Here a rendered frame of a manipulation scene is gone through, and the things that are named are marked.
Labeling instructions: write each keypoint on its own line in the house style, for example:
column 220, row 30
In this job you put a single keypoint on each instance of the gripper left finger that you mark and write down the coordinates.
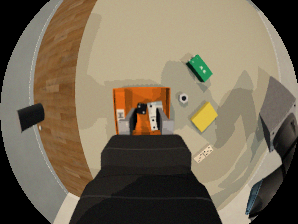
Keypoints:
column 128, row 124

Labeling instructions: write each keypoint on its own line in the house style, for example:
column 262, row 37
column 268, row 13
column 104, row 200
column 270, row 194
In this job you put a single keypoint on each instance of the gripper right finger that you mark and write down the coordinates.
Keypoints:
column 165, row 125

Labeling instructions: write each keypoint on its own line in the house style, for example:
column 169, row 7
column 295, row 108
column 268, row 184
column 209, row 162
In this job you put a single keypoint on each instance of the yellow sticky note pad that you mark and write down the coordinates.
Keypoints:
column 204, row 116

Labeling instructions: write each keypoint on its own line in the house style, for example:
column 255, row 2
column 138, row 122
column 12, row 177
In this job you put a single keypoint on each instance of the white domino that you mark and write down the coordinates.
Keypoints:
column 152, row 113
column 203, row 153

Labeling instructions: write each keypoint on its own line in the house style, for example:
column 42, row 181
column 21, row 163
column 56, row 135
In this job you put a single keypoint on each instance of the orange three-compartment bin rack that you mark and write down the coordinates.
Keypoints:
column 129, row 97

